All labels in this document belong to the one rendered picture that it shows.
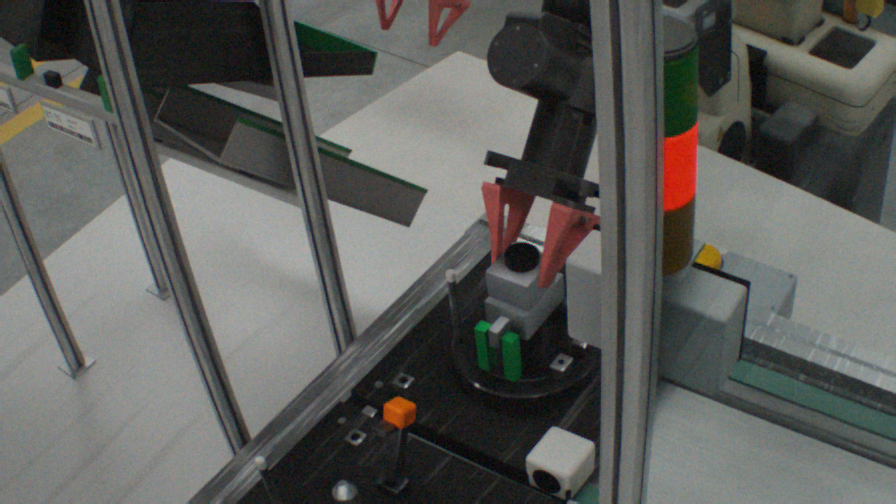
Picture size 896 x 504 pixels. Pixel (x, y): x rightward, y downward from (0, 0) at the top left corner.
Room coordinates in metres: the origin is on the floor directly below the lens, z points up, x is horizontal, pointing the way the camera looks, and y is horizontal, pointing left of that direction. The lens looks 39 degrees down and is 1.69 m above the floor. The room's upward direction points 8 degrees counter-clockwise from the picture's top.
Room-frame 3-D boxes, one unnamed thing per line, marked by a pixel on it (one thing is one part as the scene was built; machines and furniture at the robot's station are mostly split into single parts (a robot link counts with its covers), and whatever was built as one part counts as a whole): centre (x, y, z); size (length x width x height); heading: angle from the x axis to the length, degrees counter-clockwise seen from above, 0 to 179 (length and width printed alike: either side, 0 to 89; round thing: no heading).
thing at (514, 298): (0.70, -0.06, 1.06); 0.08 x 0.04 x 0.07; 139
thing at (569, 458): (0.57, -0.07, 0.97); 0.05 x 0.05 x 0.04; 49
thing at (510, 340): (0.67, -0.04, 1.01); 0.01 x 0.01 x 0.05; 49
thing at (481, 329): (0.69, -0.02, 1.01); 0.01 x 0.01 x 0.05; 49
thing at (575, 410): (0.71, -0.06, 0.96); 0.24 x 0.24 x 0.02; 49
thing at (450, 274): (0.73, 0.00, 1.03); 0.01 x 0.01 x 0.08
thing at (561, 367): (0.67, -0.09, 1.00); 0.02 x 0.01 x 0.02; 139
